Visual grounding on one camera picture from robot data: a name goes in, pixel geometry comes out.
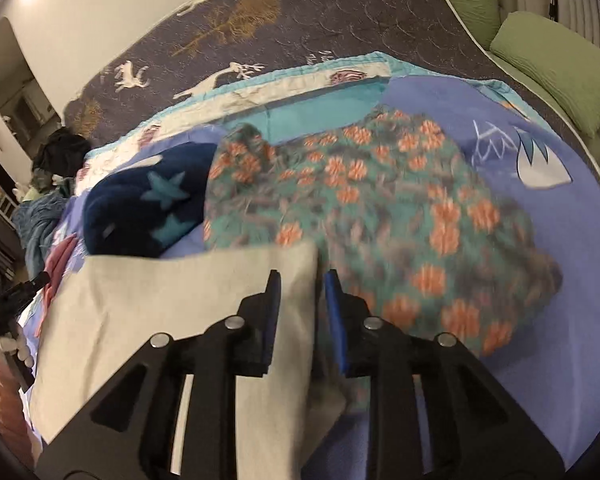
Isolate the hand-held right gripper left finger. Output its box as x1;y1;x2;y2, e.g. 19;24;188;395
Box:
35;269;282;480

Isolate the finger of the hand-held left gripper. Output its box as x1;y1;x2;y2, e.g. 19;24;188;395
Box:
9;271;51;307

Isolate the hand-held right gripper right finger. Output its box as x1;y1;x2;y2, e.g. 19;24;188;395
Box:
324;269;566;480

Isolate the beige sweatshirt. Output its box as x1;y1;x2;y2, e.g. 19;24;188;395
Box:
30;240;352;480

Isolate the person's left forearm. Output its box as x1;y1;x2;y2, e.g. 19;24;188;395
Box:
0;359;45;463

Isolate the dark clothes pile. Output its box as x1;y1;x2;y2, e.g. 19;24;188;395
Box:
32;127;92;185

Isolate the person's left hand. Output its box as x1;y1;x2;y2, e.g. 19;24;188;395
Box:
0;334;35;370

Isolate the pink folded cloth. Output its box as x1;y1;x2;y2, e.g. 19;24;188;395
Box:
39;235;78;336

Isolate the grey-blue blanket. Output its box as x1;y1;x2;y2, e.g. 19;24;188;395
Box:
12;192;73;286

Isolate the navy star print blanket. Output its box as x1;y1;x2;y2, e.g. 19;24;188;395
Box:
82;142;218;259

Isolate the floral green orange garment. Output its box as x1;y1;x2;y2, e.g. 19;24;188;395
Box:
202;105;563;358

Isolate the purple printed bed sheet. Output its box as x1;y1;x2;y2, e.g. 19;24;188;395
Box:
10;50;600;480

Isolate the deer print dark mattress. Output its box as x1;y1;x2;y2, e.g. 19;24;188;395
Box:
62;0;597;171

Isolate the large green pillow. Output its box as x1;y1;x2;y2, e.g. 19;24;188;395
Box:
489;10;600;137

